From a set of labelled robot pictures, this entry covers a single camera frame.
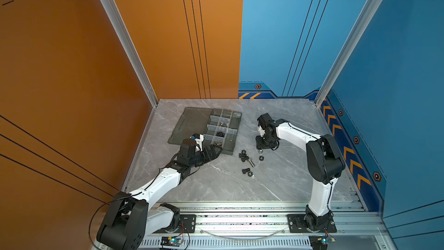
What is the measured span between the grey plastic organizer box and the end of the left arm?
187 millimetres

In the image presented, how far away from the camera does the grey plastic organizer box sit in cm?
100

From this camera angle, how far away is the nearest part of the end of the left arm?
0.75 m
